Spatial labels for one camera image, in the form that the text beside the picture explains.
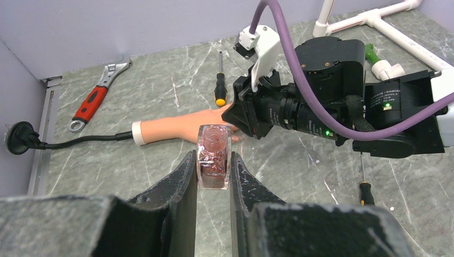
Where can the black yellow screwdriver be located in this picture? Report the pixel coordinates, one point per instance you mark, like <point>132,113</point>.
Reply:
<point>366,197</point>
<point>220,91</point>

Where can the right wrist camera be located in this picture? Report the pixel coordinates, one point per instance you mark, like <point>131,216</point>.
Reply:
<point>266,44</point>

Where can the far black yellow screwdriver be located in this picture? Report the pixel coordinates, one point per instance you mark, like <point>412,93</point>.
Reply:
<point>220,91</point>

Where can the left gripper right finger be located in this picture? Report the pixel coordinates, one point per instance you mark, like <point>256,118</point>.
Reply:
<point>262,224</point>

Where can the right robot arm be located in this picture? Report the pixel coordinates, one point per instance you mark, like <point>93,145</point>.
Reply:
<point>335,71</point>

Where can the near black yellow screwdriver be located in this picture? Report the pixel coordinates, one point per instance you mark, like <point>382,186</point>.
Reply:
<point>366,197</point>

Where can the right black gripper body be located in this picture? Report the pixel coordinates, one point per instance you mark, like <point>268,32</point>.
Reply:
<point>273,104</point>

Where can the red glitter nail polish bottle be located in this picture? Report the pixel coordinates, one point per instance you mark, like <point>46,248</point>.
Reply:
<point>213,152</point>

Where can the red handled adjustable wrench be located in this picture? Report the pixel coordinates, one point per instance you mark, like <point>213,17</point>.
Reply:
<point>90,105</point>

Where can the mannequin hand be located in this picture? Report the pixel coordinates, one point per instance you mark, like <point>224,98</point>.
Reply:
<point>184,127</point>

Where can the green white pipe fitting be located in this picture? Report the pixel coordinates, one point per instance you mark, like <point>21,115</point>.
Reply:
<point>381,68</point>

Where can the white pvc pipe frame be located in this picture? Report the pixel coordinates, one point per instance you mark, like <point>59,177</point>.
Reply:
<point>373,19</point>

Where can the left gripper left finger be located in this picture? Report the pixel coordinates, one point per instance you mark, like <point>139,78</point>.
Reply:
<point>160,221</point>

